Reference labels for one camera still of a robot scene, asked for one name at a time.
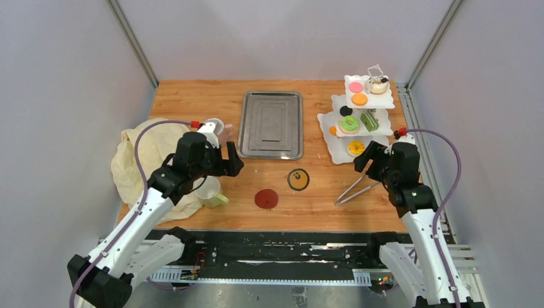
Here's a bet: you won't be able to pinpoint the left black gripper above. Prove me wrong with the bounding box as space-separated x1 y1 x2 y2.
192 141 244 180

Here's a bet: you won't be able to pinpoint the green handled white mug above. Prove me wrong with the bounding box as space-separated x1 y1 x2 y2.
194 176 229 208

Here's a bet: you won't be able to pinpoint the yellow flower tart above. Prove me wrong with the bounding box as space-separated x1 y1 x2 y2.
346 141 365 157

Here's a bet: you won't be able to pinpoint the green layered cake roll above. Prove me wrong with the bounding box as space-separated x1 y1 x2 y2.
360 112 380 132

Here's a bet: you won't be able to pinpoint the steel baking tray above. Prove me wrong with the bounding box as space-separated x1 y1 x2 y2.
237 91 303 160

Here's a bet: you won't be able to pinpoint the white three-tier dessert stand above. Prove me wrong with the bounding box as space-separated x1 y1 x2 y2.
317 64 395 165

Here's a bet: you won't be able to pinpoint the green frosted donut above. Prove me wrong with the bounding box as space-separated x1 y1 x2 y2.
339 115 361 134

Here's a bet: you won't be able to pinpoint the metal serving tongs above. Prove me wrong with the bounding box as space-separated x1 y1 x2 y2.
334 175 378 207

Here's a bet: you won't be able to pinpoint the black sandwich cookie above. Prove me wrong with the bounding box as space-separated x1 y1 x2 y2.
339 106 353 117

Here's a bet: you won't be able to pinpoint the orange biscuit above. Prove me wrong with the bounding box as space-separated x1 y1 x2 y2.
351 93 368 106

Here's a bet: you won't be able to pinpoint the white chocolate donut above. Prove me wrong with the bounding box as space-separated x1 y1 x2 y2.
368 77 389 95

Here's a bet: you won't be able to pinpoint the pink macaron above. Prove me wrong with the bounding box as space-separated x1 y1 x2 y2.
348 81 364 94

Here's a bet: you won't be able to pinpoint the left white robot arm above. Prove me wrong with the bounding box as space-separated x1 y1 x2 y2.
67 132 244 307

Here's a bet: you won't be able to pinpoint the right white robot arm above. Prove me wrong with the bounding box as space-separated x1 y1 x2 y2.
353 141 485 307

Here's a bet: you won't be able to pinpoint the red apple coaster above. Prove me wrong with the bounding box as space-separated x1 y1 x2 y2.
254 189 279 209

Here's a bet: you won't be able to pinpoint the yellow face coaster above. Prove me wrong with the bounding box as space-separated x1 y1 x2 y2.
287 168 310 191

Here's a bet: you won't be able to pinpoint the cream cloth bag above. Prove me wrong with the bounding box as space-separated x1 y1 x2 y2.
111 118 190 208

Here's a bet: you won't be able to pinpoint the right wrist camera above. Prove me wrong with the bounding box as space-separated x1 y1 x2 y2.
394 130 416 146

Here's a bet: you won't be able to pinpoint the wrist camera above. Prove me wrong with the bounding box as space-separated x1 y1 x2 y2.
394 130 416 146
197 121 221 148

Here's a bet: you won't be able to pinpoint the pink handled white mug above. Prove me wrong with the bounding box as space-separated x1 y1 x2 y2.
206 118 234 146

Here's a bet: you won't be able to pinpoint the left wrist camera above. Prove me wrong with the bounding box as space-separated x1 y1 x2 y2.
197 121 221 148

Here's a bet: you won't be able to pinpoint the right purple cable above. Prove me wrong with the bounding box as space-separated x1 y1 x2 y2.
393 128 463 308

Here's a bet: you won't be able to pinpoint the purple cable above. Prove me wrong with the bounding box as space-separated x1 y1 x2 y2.
69 119 201 308
393 128 463 308

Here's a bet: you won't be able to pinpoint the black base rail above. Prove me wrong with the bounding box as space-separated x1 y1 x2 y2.
146 230 399 294

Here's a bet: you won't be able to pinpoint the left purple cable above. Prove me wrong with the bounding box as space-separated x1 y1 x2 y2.
69 119 201 308

